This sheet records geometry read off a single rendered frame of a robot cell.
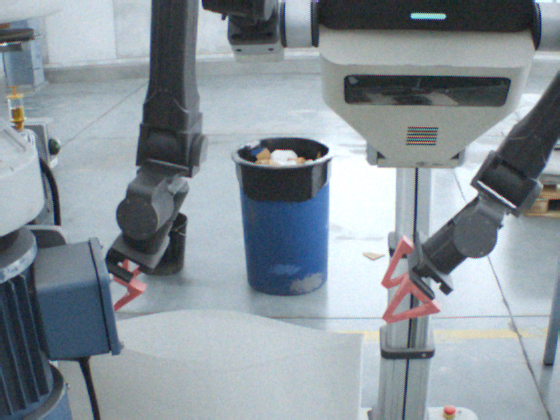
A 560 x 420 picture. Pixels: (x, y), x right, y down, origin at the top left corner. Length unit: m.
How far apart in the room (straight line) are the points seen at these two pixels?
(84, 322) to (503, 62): 0.84
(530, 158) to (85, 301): 0.56
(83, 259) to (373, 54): 0.70
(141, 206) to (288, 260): 2.44
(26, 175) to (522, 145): 0.59
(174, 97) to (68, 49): 8.82
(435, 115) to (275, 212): 1.93
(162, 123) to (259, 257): 2.46
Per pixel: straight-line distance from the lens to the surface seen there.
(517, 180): 0.93
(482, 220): 0.87
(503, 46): 1.27
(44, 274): 0.68
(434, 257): 0.96
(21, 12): 0.71
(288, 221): 3.19
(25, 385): 0.70
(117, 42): 9.41
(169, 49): 0.84
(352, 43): 1.24
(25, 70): 9.70
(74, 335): 0.68
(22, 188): 0.62
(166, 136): 0.91
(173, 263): 3.62
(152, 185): 0.87
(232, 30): 1.22
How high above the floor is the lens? 1.58
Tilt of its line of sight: 21 degrees down
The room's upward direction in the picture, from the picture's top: 2 degrees counter-clockwise
